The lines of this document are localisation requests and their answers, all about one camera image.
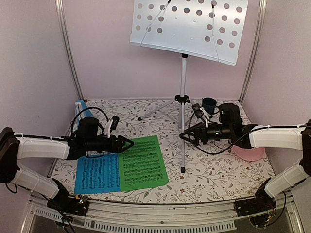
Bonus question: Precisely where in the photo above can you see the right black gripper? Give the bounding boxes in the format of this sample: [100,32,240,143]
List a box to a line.
[180,122,233,146]

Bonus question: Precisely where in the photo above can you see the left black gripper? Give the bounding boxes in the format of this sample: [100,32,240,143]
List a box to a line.
[85,135,134,153]

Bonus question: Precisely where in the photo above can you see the green sheet music page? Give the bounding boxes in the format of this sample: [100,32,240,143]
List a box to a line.
[119,136,169,192]

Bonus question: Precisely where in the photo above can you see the white perforated music stand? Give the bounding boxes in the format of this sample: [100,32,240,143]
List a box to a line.
[129,0,250,174]

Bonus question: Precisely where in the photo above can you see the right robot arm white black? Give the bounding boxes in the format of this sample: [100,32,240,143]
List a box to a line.
[179,103,311,212]

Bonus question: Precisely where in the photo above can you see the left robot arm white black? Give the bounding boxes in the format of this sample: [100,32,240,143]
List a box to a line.
[0,116,134,211]

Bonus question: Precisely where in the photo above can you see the dark blue mug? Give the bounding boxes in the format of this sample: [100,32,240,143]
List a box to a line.
[202,97,219,115]

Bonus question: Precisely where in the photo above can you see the blue sheet music page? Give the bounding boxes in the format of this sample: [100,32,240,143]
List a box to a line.
[74,154,121,195]

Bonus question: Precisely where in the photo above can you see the pink plastic plate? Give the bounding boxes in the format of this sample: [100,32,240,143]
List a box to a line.
[232,146,265,162]

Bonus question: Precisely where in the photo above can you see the blue metronome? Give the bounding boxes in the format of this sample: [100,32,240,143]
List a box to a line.
[75,100,94,125]

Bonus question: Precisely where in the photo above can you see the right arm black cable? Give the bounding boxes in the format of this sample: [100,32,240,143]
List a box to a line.
[188,111,246,155]

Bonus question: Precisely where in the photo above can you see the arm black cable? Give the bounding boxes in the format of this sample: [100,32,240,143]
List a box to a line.
[188,111,246,155]
[71,106,110,136]

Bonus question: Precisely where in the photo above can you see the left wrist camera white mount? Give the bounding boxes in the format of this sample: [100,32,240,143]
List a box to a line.
[104,116,120,138]

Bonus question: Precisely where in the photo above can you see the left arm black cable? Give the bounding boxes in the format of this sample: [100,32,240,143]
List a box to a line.
[71,106,110,136]

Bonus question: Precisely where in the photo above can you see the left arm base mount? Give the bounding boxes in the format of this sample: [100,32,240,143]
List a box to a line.
[47,178,89,216]

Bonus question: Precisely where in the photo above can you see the front aluminium rail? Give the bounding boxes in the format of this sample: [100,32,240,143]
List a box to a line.
[21,192,304,233]

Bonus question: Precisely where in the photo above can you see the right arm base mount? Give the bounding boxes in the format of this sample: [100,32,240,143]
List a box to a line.
[233,184,276,216]

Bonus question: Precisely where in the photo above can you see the right aluminium frame post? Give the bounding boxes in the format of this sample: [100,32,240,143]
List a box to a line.
[239,0,267,105]

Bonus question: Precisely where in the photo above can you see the aluminium frame post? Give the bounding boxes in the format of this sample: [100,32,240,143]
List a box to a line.
[239,0,267,105]
[55,0,84,99]

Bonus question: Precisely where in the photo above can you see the left aluminium frame post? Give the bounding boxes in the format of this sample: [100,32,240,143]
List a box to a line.
[55,0,84,99]

